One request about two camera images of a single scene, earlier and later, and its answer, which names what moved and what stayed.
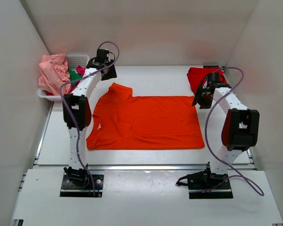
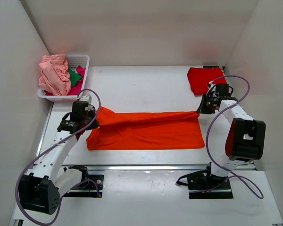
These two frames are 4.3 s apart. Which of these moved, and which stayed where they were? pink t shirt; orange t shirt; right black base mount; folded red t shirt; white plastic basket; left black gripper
Moved: left black gripper; orange t shirt
Stayed: white plastic basket; pink t shirt; right black base mount; folded red t shirt
